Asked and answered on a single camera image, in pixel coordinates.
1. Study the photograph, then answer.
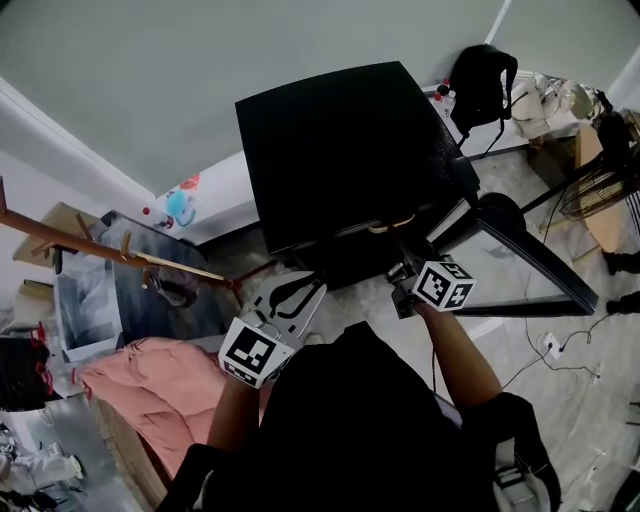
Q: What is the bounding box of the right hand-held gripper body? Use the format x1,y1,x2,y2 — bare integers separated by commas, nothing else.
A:
387,255,477,319

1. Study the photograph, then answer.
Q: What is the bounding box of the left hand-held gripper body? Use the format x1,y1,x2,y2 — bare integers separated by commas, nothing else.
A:
218,304,296,390

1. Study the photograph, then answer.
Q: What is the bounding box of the tray with yellow bread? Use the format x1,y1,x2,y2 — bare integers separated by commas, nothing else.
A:
367,212,416,236

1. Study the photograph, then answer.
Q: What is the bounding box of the black fridge cabinet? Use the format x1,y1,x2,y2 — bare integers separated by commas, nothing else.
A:
234,60,481,291

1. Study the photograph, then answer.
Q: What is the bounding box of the person's left forearm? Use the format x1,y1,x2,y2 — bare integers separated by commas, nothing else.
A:
205,379,271,454

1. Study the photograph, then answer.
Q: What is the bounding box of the person's right forearm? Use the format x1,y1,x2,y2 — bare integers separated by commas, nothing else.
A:
417,302,504,406

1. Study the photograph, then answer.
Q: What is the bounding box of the pink quilt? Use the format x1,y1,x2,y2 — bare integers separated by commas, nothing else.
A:
79,337,271,481

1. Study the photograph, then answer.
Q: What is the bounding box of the black framed glass door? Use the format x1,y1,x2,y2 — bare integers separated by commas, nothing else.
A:
424,192,600,317

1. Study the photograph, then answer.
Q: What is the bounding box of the blue plastic toy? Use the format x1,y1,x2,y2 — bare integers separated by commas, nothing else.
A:
163,192,196,229

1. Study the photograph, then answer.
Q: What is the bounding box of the white power strip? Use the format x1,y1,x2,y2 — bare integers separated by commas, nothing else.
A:
537,332,564,359

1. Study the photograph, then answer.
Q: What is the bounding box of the person's black clothing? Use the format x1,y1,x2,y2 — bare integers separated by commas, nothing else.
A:
167,319,561,512

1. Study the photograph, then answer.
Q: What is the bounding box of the beige cloth bag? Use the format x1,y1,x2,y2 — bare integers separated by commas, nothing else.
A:
509,74,556,139

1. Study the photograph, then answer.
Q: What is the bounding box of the black backpack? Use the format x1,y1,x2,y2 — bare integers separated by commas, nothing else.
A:
448,43,520,139

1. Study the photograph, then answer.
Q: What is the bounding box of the wooden coat rack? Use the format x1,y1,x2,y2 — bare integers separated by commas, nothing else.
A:
0,174,271,296

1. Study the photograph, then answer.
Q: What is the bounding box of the brown cardboard sheet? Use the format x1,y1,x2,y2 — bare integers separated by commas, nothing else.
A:
12,201,101,266

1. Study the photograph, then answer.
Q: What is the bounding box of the wooden bed frame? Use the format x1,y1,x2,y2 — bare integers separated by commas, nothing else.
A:
94,397,169,506

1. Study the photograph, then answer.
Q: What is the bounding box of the plastic wrapped picture frame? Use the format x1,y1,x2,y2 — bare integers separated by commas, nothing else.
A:
53,212,211,362

